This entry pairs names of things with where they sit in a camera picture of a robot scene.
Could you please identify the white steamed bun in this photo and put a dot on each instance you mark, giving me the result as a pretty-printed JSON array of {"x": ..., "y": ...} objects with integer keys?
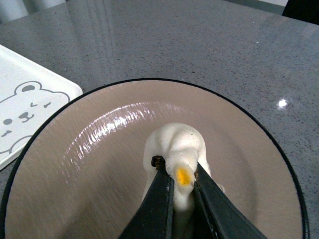
[{"x": 183, "y": 149}]

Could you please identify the white bear-print tray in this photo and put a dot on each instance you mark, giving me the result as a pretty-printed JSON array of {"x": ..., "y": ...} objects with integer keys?
[{"x": 29, "y": 95}]

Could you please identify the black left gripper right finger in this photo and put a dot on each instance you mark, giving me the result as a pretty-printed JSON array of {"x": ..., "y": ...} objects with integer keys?
[{"x": 215, "y": 217}]

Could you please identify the beige plate with black rim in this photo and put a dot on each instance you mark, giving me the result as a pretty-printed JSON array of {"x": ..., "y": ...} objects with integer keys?
[{"x": 81, "y": 176}]

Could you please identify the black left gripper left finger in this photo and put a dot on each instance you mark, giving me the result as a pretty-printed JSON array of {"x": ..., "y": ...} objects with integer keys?
[{"x": 153, "y": 219}]

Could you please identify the grey pleated curtain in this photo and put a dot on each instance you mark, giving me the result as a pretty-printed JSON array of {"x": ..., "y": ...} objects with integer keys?
[{"x": 15, "y": 9}]

